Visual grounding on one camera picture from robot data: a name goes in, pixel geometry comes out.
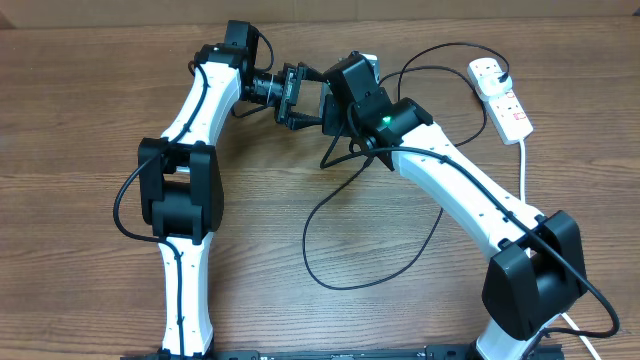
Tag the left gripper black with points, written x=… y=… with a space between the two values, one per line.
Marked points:
x=289 y=92

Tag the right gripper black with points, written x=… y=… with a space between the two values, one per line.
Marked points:
x=335 y=114

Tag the blue Samsung Galaxy smartphone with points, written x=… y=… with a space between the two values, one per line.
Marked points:
x=312 y=97

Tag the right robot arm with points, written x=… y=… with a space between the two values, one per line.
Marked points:
x=536 y=269

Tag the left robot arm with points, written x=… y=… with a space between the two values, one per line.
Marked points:
x=181 y=193

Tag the white charger plug adapter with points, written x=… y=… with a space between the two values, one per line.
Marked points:
x=489 y=83

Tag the white power strip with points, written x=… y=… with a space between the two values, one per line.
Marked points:
x=506 y=112

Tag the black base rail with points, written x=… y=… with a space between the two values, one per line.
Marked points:
x=431 y=352

